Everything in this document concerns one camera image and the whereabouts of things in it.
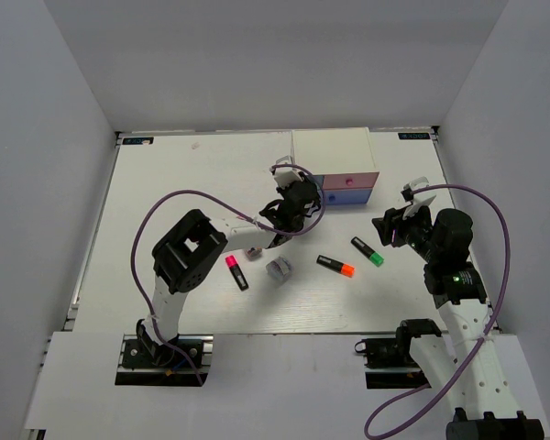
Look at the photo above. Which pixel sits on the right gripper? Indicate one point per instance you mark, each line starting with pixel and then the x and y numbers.
pixel 393 219

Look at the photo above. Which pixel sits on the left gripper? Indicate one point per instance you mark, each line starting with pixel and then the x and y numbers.
pixel 282 190

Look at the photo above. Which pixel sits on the pink drawer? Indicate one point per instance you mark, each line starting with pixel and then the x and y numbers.
pixel 350 181

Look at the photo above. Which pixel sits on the pink cap marker bottle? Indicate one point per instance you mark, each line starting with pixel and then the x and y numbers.
pixel 280 269

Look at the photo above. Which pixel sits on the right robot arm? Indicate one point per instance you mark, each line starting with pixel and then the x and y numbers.
pixel 473 383

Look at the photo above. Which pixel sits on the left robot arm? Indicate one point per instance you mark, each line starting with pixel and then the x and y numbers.
pixel 184 256

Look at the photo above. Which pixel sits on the green highlighter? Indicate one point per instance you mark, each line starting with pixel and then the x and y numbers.
pixel 373 256

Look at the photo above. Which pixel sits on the white drawer cabinet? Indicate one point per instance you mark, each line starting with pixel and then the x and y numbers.
pixel 333 151

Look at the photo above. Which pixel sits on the orange highlighter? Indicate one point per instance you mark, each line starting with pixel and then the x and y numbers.
pixel 336 266

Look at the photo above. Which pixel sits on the pink highlighter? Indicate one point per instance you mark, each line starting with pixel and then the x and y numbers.
pixel 236 272

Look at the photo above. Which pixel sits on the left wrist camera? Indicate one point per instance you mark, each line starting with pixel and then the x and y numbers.
pixel 284 173

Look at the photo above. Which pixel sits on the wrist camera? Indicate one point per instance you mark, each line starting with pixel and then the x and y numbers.
pixel 284 173
pixel 417 194

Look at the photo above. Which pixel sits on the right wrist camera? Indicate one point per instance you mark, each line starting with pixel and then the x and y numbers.
pixel 417 194

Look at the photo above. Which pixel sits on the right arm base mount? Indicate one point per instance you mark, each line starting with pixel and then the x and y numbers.
pixel 386 368

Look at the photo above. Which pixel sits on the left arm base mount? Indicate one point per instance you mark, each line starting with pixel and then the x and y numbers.
pixel 136 367

